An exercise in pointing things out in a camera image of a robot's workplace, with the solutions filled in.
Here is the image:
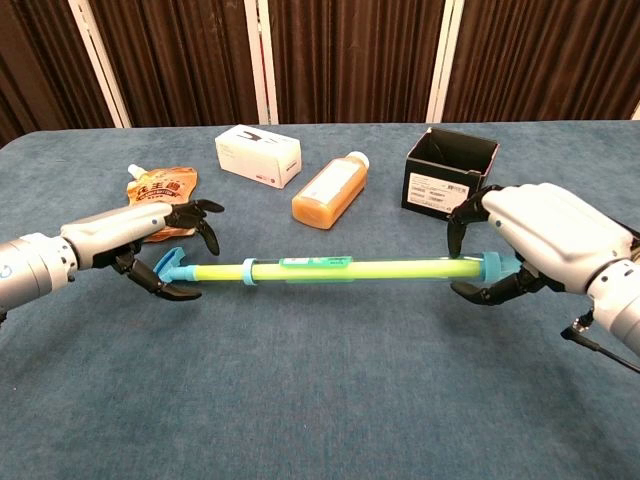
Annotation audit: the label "black cable with plug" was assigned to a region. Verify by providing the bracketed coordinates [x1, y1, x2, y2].
[560, 309, 640, 374]

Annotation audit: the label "blue yellow water pump toy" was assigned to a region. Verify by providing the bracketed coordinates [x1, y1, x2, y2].
[153, 247, 482, 287]

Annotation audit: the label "blue velvet tablecloth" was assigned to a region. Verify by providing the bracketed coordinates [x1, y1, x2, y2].
[0, 118, 640, 480]

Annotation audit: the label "orange juice bottle white cap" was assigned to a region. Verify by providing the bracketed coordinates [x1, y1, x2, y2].
[291, 150, 371, 231]

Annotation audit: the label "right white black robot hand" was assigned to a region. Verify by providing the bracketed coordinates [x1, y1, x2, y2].
[446, 182, 634, 307]

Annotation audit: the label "transparent syringe barrel blue caps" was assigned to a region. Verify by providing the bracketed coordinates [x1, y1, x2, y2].
[242, 252, 524, 290]

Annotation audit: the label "open black cardboard box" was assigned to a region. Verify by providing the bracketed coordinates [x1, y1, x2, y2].
[400, 127, 501, 222]

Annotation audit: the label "orange spouted sauce pouch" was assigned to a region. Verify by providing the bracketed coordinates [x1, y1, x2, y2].
[126, 163, 199, 244]

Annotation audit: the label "brown pleated curtain panel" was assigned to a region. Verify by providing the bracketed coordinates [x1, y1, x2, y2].
[88, 0, 262, 129]
[442, 0, 640, 124]
[267, 0, 446, 125]
[0, 0, 116, 149]

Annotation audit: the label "white rectangular carton box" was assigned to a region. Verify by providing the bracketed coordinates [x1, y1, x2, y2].
[214, 123, 303, 190]

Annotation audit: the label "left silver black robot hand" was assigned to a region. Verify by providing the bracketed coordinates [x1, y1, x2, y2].
[59, 198, 226, 301]

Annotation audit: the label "white screen frame post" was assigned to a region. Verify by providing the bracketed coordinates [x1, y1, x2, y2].
[243, 0, 280, 126]
[425, 0, 466, 124]
[67, 0, 133, 129]

